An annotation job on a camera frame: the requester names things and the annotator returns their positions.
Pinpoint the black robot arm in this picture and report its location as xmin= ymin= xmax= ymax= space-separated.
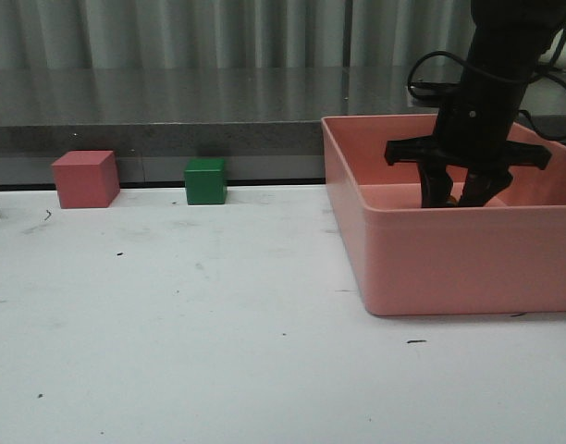
xmin=385 ymin=1 xmax=566 ymax=208

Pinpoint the grey curtain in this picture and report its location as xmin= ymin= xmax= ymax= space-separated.
xmin=0 ymin=0 xmax=566 ymax=70

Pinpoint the pink cube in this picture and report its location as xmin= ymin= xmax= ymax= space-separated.
xmin=51 ymin=150 xmax=120 ymax=209

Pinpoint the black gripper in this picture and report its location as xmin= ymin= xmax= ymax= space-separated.
xmin=385 ymin=73 xmax=551 ymax=208

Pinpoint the green cube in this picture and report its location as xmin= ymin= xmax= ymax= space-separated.
xmin=184 ymin=157 xmax=228 ymax=205

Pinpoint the grey stone counter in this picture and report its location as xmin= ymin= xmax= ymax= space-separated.
xmin=0 ymin=66 xmax=566 ymax=186

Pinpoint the black cable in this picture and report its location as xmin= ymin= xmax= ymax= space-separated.
xmin=406 ymin=0 xmax=566 ymax=142

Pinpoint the pink plastic bin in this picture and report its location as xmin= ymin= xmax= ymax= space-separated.
xmin=322 ymin=115 xmax=566 ymax=316

